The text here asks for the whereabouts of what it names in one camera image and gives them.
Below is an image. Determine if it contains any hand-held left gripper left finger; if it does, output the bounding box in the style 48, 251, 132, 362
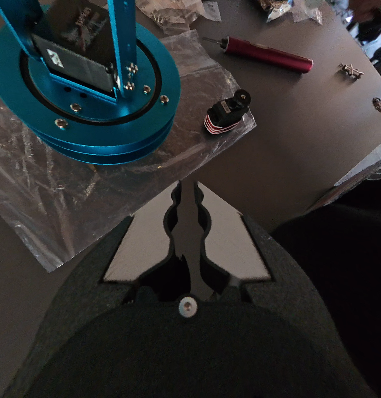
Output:
102, 181, 182, 285

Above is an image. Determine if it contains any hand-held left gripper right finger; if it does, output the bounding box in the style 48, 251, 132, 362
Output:
194, 182, 272, 283

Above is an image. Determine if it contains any blue toy robot arm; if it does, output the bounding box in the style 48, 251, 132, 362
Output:
0, 0, 181, 165

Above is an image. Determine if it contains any group of hardware bags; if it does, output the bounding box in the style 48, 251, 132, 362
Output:
136, 0, 323, 35

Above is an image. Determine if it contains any dark grey desk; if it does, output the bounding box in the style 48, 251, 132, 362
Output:
0, 0, 381, 395

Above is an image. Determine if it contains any large clear plastic bag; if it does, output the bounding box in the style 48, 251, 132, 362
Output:
0, 29, 257, 273

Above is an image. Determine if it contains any small black servo motor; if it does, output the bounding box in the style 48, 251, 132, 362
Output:
203, 89, 250, 135

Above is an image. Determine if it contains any red electric screwdriver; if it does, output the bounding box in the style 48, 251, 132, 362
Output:
202, 36, 314, 74

